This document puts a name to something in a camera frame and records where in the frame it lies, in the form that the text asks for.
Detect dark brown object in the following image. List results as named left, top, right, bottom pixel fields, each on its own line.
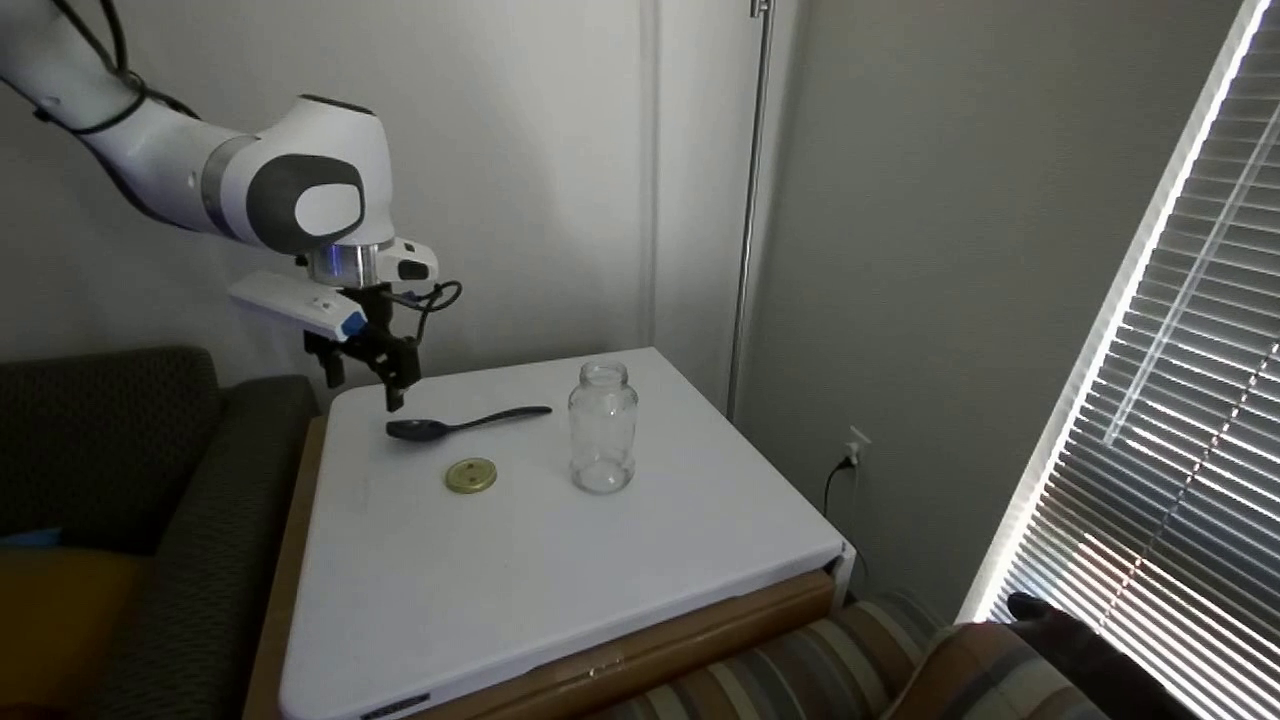
left=1004, top=590, right=1195, bottom=720

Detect thin grey vertical rod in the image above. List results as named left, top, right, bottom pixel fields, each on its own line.
left=719, top=0, right=780, bottom=391

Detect black plastic spoon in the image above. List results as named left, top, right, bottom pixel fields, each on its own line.
left=386, top=406, right=556, bottom=450

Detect white table board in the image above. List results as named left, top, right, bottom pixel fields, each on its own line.
left=241, top=412, right=844, bottom=720

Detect white window blinds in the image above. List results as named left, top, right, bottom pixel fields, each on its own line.
left=955, top=0, right=1280, bottom=720

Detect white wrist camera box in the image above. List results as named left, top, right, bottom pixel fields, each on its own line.
left=228, top=269, right=373, bottom=344

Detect striped sofa cushion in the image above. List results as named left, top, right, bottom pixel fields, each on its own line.
left=885, top=615, right=1118, bottom=720

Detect striped fabric sofa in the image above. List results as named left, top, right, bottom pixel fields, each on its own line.
left=585, top=595, right=944, bottom=720

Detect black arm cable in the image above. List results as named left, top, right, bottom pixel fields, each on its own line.
left=26, top=0, right=206, bottom=141

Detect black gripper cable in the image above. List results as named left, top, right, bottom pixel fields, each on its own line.
left=391, top=271, right=467, bottom=351

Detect gold metal jar lid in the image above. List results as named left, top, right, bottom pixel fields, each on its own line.
left=442, top=455, right=499, bottom=499

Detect yellow cushion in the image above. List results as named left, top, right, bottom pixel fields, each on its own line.
left=0, top=546, right=152, bottom=716

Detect dark grey sofa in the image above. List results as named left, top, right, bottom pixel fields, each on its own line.
left=0, top=344, right=326, bottom=720

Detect clear glass jar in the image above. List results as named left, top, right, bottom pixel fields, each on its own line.
left=564, top=362, right=640, bottom=499

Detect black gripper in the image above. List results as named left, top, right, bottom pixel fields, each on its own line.
left=300, top=280, right=423, bottom=418

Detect black power cord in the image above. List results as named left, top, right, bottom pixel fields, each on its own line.
left=817, top=451, right=861, bottom=524

